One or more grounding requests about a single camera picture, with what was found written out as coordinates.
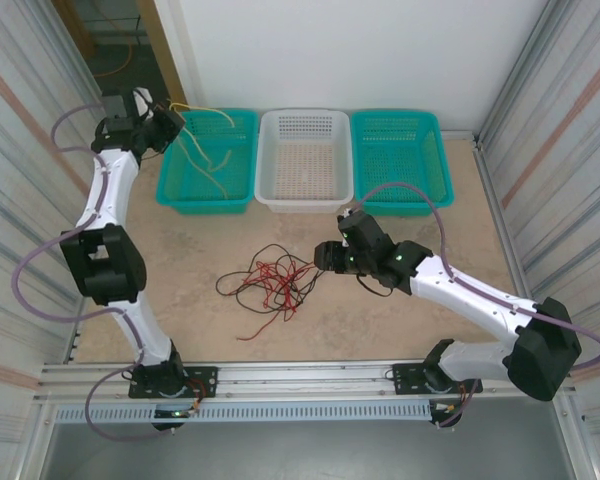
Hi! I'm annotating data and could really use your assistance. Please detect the thin yellow cable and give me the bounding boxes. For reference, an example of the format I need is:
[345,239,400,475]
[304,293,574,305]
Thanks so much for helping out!
[167,101,237,199]

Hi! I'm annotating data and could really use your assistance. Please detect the short thin black cable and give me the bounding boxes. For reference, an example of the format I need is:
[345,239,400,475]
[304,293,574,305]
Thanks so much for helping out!
[249,243,324,301]

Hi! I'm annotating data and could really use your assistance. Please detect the thin red cable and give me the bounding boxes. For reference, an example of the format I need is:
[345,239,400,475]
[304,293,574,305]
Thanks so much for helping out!
[236,262,301,342]
[242,259,321,312]

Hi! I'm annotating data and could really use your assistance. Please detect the bundle of red black wires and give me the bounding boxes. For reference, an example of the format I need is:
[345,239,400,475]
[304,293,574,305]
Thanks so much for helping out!
[215,243,324,315]

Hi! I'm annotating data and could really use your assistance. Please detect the teal plastic basket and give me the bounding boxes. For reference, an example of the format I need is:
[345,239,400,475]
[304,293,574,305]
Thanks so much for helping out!
[349,108,456,217]
[155,108,259,217]

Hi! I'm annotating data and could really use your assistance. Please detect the white plastic basket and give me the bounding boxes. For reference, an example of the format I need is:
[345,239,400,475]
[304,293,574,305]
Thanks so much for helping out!
[253,107,355,215]

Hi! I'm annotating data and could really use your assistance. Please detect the wooden board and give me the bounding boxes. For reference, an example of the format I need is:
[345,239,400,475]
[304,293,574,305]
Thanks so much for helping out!
[52,0,97,60]

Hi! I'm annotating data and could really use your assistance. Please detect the grey metal sheet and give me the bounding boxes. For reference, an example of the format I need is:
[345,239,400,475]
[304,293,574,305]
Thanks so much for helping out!
[42,422,579,480]

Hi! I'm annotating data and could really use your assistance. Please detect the orange floor cable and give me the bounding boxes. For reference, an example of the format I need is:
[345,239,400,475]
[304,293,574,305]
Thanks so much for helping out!
[93,43,137,79]

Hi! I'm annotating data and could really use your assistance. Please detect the wooden door frame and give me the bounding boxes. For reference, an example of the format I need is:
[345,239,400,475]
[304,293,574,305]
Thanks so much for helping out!
[133,0,189,114]

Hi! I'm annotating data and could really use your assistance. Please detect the corrugated enclosure side panel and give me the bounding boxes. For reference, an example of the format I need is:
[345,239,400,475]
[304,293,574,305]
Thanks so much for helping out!
[472,0,600,480]
[0,0,131,480]

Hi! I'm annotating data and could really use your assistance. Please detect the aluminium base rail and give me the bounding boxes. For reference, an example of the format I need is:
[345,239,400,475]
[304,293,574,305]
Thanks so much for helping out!
[38,359,579,404]

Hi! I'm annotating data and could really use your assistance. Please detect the grey slotted cable duct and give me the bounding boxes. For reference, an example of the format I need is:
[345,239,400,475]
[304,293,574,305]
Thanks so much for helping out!
[53,402,435,425]

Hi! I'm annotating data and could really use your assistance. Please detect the red black base wires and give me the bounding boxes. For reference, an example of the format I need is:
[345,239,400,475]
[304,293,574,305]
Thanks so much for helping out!
[184,378,217,417]
[429,379,481,430]

